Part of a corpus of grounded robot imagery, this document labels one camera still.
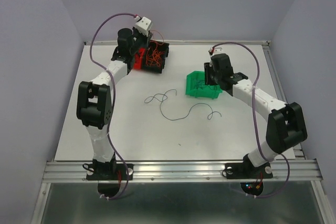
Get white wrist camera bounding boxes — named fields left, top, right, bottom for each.
left=134, top=16, right=153, bottom=36
left=208, top=46, right=224, bottom=56

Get red plastic bin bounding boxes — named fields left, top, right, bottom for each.
left=133, top=48, right=146, bottom=70

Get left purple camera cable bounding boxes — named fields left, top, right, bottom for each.
left=89, top=13, right=140, bottom=200

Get thin blue wire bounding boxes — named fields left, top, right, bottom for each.
left=194, top=78, right=217, bottom=91

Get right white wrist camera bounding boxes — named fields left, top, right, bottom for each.
left=208, top=46, right=224, bottom=56

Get orange wires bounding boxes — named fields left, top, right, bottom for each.
left=145, top=29, right=167, bottom=69

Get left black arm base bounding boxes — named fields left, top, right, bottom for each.
left=82, top=159, right=134, bottom=181

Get green plastic bin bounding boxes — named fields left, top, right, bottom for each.
left=185, top=71, right=223, bottom=99

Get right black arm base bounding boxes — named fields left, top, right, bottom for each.
left=222, top=163, right=273, bottom=179

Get purple camera cable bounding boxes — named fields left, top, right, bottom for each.
left=89, top=13, right=140, bottom=200
left=212, top=42, right=291, bottom=200

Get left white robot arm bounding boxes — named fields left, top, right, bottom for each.
left=76, top=27, right=152, bottom=179

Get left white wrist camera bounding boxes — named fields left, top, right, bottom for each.
left=134, top=16, right=153, bottom=36

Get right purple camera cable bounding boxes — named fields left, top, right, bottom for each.
left=212, top=42, right=291, bottom=200

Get black plastic bin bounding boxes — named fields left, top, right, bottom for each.
left=141, top=40, right=170, bottom=74

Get aluminium front rail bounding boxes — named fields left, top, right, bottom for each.
left=42, top=159, right=323, bottom=183

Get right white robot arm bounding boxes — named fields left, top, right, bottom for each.
left=204, top=54, right=308, bottom=177

